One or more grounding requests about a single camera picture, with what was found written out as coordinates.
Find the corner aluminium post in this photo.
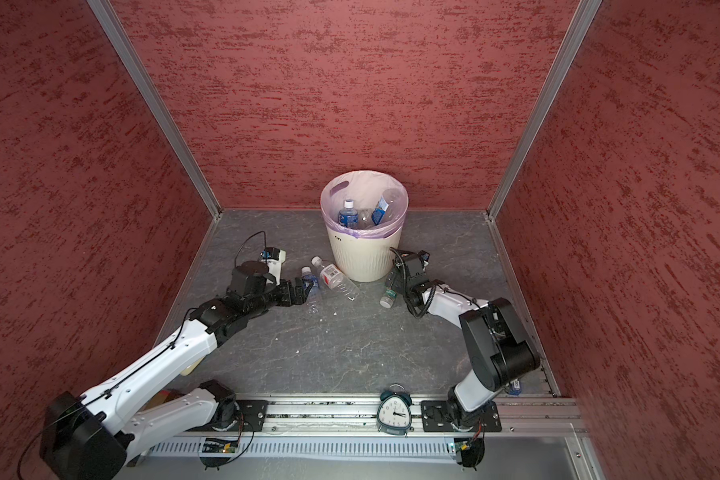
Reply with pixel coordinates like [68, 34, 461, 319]
[87, 0, 223, 221]
[486, 0, 602, 222]

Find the left corner aluminium post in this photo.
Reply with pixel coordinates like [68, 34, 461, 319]
[87, 0, 223, 221]

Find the green alarm clock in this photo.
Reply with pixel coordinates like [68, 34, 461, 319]
[376, 383, 413, 436]

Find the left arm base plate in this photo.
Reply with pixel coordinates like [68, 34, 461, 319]
[209, 399, 269, 432]

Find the green label clear bottle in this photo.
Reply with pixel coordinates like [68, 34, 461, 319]
[379, 288, 397, 309]

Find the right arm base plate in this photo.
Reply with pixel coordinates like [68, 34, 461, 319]
[420, 400, 502, 433]

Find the aluminium rail frame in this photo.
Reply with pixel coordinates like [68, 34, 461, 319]
[118, 394, 605, 479]

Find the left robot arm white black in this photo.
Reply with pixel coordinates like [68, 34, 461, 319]
[39, 259, 316, 479]

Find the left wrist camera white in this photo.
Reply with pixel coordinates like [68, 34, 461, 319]
[261, 247, 287, 286]

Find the white red label bottle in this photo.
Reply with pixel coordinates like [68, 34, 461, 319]
[311, 256, 360, 301]

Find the right corner aluminium post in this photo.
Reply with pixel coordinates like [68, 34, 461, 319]
[486, 0, 602, 222]

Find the purple bin liner bag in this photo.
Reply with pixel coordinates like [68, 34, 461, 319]
[320, 170, 409, 239]

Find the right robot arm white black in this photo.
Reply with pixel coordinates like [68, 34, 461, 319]
[387, 248, 541, 431]

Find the white ribbed waste bin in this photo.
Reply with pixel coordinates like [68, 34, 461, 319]
[326, 225, 404, 283]

